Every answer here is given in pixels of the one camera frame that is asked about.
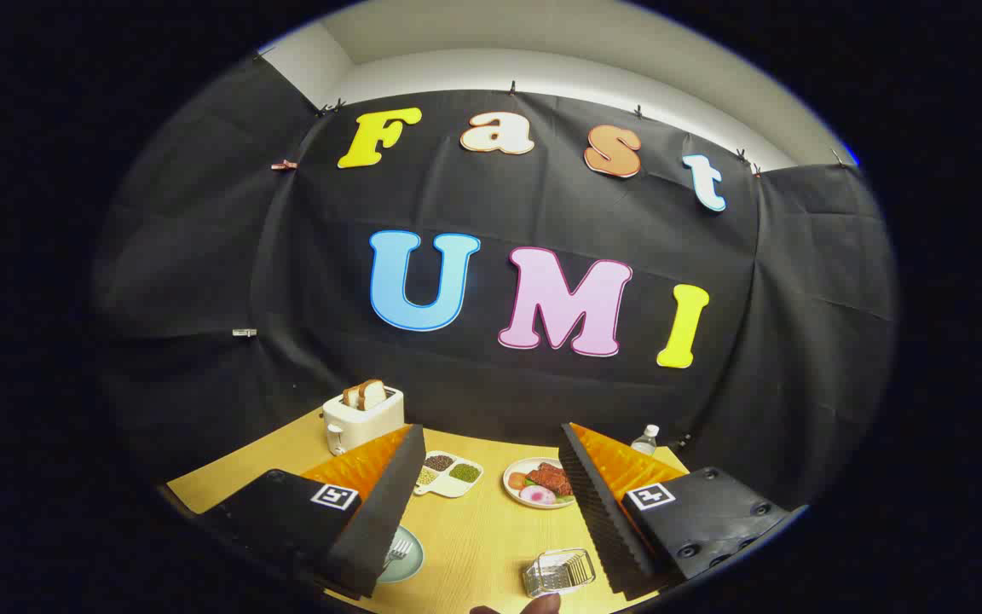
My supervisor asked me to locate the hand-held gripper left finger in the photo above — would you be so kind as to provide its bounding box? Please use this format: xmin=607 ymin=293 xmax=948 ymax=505
xmin=201 ymin=424 xmax=426 ymax=600

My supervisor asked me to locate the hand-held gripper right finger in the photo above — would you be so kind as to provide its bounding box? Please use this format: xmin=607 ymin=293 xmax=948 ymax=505
xmin=557 ymin=422 xmax=809 ymax=600

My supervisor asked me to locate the light green plate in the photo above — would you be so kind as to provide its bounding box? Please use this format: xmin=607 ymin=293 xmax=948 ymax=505
xmin=376 ymin=524 xmax=425 ymax=584

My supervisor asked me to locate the brown meat steak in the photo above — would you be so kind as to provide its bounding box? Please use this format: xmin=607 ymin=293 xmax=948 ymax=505
xmin=527 ymin=462 xmax=574 ymax=497

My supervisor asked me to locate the white divided tray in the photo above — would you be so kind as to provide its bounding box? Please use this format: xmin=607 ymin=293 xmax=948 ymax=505
xmin=413 ymin=451 xmax=484 ymax=499

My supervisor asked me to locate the white oval food plate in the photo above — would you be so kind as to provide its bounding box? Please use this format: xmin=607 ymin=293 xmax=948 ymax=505
xmin=503 ymin=457 xmax=577 ymax=510

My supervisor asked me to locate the white toaster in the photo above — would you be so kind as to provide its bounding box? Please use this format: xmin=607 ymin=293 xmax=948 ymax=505
xmin=322 ymin=385 xmax=405 ymax=457

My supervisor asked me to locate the metal wire basket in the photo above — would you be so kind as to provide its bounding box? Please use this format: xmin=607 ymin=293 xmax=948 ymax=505
xmin=523 ymin=548 xmax=597 ymax=598

